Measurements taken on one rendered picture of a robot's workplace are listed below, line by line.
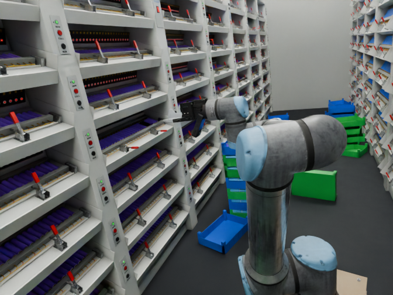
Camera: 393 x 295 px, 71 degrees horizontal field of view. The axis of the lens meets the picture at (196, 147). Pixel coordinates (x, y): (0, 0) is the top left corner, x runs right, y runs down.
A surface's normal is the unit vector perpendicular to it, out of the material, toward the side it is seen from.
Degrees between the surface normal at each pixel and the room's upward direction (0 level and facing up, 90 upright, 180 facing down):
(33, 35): 90
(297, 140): 58
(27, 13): 111
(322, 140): 70
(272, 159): 88
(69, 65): 90
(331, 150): 92
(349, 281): 3
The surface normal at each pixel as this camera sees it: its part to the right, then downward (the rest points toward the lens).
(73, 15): 0.90, 0.32
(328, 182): -0.56, 0.33
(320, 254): -0.08, -0.93
